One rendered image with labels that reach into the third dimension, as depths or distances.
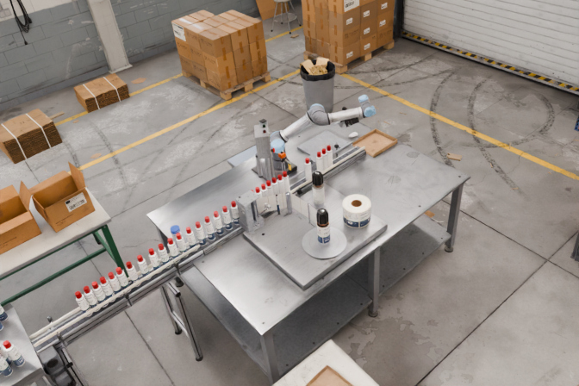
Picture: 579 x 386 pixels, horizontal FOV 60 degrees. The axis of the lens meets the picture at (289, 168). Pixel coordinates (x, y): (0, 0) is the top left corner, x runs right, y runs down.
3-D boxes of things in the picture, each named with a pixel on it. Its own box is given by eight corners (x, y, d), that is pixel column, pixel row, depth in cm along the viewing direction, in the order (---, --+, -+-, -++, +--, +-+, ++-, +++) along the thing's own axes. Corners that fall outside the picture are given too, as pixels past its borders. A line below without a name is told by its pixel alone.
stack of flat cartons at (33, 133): (14, 164, 620) (3, 143, 600) (-1, 149, 653) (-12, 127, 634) (64, 141, 653) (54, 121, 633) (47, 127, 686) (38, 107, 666)
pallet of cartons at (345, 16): (341, 75, 732) (339, -4, 663) (302, 59, 785) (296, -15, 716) (395, 47, 790) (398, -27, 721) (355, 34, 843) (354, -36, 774)
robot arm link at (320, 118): (312, 120, 396) (373, 106, 393) (310, 113, 405) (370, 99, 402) (314, 132, 403) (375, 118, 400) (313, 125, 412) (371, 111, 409)
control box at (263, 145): (258, 159, 363) (254, 137, 352) (257, 146, 377) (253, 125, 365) (271, 158, 363) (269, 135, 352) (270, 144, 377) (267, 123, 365)
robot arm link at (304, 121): (267, 145, 420) (320, 108, 403) (267, 135, 432) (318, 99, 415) (277, 153, 426) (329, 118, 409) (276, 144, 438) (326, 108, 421)
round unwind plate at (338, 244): (323, 266, 330) (323, 265, 329) (293, 242, 350) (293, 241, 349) (356, 243, 344) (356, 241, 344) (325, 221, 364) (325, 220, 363)
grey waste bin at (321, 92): (319, 122, 635) (315, 78, 598) (297, 110, 664) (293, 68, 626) (343, 109, 655) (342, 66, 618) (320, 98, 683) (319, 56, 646)
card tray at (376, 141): (374, 157, 428) (374, 153, 426) (351, 146, 445) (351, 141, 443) (397, 142, 443) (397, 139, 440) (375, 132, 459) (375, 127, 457)
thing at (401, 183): (261, 337, 300) (261, 334, 299) (146, 216, 396) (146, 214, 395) (470, 177, 399) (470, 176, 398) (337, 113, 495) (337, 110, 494)
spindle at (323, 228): (323, 248, 341) (321, 217, 324) (314, 241, 347) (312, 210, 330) (333, 241, 346) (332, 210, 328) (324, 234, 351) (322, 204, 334)
